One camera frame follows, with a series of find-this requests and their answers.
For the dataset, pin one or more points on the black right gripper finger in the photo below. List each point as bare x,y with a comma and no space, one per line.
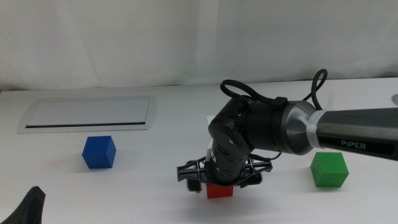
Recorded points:
194,186
252,182

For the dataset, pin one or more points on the red cube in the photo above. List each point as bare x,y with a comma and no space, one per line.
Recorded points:
219,191

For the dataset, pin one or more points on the green cube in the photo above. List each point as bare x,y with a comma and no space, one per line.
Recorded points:
329,171

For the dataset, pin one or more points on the blue cube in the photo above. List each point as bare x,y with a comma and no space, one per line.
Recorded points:
98,153

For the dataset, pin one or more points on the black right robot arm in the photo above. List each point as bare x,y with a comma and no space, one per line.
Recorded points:
342,130

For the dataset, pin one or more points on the white zip tie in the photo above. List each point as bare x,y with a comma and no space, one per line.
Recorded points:
314,127

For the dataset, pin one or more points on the white cloth backdrop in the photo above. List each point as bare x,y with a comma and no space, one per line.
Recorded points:
124,40

